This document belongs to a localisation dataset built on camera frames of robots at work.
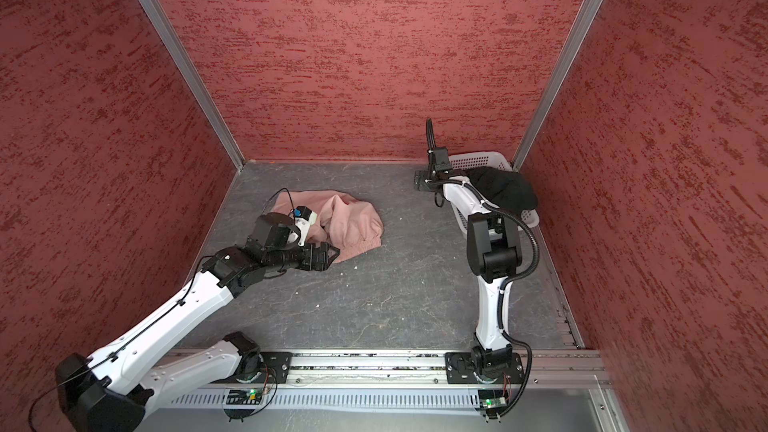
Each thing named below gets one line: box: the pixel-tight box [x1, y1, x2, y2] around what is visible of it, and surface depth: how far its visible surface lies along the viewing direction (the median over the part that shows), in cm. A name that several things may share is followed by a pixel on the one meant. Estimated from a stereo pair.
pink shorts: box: [268, 190, 384, 263], surface depth 91 cm
